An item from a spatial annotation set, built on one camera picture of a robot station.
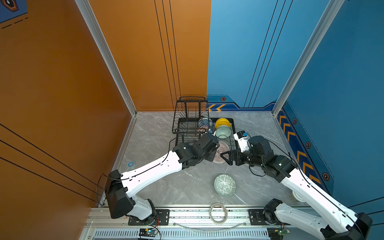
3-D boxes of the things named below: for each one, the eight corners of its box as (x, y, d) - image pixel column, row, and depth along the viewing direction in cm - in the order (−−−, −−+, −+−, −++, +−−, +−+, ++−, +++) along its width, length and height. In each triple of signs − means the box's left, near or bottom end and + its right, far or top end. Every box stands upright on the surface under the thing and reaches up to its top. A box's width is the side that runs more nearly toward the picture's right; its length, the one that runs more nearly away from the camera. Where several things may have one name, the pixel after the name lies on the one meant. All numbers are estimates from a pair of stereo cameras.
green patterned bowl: (214, 196, 81) (215, 194, 78) (213, 177, 88) (213, 174, 85) (235, 196, 81) (237, 194, 78) (232, 177, 88) (234, 174, 85)
